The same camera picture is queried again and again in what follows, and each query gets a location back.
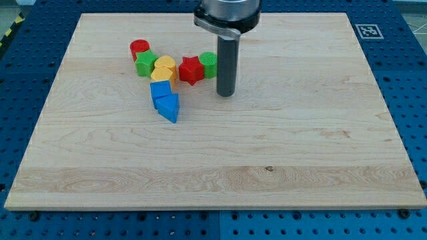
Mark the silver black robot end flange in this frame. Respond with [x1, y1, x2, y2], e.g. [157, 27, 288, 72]
[193, 0, 262, 41]

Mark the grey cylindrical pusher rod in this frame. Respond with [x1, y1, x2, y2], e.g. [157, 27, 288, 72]
[216, 36, 239, 97]

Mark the red star block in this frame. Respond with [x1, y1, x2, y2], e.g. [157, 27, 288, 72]
[179, 56, 205, 85]

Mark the green star block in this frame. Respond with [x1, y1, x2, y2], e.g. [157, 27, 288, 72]
[135, 49, 159, 77]

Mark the green cylinder block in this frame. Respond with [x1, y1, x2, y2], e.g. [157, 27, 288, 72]
[199, 52, 218, 79]

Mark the yellow heart block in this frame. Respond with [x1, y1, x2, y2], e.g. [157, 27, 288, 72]
[154, 55, 177, 75]

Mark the yellow pentagon block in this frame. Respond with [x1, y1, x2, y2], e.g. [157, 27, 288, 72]
[151, 67, 177, 89]

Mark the blue cube block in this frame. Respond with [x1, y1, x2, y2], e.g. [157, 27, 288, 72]
[150, 80, 172, 109]

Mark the blue triangle block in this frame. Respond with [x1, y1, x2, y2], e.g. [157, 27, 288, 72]
[155, 93, 180, 123]

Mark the red cylinder block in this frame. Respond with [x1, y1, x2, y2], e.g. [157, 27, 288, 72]
[129, 39, 150, 61]

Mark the white fiducial marker tag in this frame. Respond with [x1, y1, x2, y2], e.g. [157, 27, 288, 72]
[355, 24, 384, 39]

